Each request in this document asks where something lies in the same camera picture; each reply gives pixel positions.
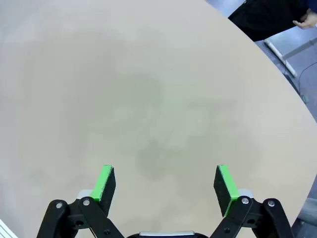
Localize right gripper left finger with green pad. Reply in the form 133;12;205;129
36;164;124;238

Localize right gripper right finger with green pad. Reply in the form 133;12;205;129
210;164;295;238

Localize person's left hand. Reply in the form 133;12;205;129
292;8;317;30

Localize white side table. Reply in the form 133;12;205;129
263;36;317;78

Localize person in navy jacket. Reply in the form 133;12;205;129
227;0;313;42

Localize black floor cable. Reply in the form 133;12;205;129
296;61;317;100

